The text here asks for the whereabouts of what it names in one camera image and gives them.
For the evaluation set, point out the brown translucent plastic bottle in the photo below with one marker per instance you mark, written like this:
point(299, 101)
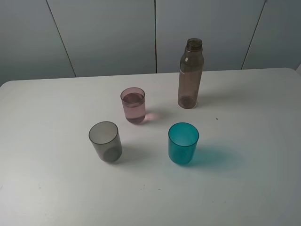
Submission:
point(191, 68)

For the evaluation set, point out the pink translucent plastic cup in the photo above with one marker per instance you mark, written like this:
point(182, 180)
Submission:
point(133, 101)

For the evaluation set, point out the teal translucent plastic cup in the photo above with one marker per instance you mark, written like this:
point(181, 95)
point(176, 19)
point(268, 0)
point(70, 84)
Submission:
point(182, 141)

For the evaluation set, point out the grey translucent plastic cup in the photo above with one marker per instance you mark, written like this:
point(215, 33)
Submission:
point(105, 138)

